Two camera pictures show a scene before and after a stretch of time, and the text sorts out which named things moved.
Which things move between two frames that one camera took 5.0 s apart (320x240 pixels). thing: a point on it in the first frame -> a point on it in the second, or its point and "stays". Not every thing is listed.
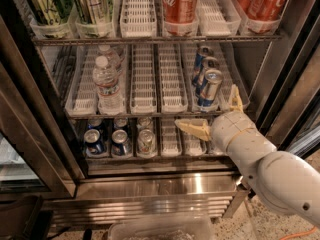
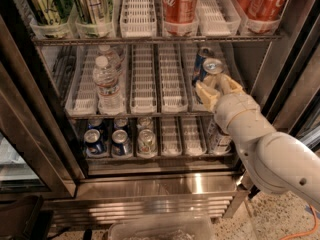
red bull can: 203,52 stays
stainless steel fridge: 93,78 stays
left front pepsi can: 92,142 stays
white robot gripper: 229,126 -> 234,108
